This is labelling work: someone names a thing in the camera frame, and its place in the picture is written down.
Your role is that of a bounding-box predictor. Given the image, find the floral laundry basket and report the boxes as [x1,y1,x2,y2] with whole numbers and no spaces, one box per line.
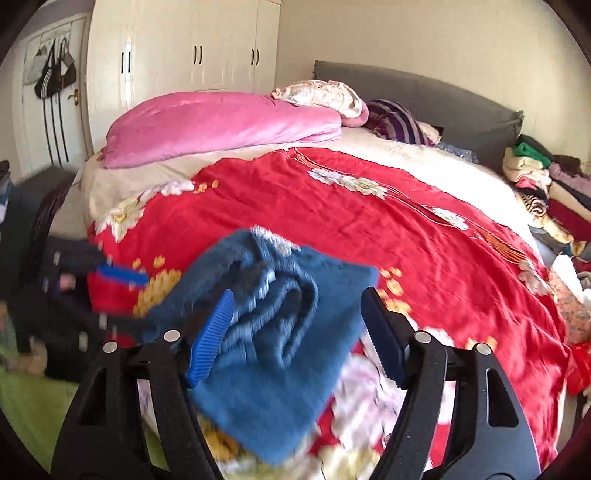
[549,269,590,345]

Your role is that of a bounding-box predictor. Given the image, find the pink quilt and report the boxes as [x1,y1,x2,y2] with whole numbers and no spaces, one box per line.
[100,91,342,169]

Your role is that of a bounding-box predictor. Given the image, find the blue denim lace-trimmed pants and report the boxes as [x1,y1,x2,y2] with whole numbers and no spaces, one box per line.
[146,226,379,464]

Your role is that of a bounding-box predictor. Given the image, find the white door with bags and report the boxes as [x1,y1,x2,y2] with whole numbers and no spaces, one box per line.
[13,12,90,175]

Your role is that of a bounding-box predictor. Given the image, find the floral pink pillow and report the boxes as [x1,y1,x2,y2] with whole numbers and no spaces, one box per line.
[270,80,369,128]

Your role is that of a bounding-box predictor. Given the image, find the red floral bed blanket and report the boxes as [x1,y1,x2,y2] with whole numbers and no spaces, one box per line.
[89,148,569,464]

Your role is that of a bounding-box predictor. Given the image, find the grey padded headboard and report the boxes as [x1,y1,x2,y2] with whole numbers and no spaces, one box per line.
[312,60,524,174]

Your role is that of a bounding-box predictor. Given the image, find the stack of folded clothes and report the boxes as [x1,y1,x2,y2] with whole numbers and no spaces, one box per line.
[503,134,590,262]

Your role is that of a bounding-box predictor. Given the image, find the cream bed sheet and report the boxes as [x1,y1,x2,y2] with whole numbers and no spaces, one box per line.
[50,128,539,252]

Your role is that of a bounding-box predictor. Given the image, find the white wardrobe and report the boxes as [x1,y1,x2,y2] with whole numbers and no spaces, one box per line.
[86,0,281,151]

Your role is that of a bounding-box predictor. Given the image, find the green garment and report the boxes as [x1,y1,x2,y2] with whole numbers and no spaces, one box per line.
[0,354,167,471]

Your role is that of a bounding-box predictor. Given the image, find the purple striped pillow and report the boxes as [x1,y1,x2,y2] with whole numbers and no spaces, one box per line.
[365,99,442,147]

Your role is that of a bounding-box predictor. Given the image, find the red bag on floor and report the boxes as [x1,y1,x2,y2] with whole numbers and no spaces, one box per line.
[566,341,591,396]

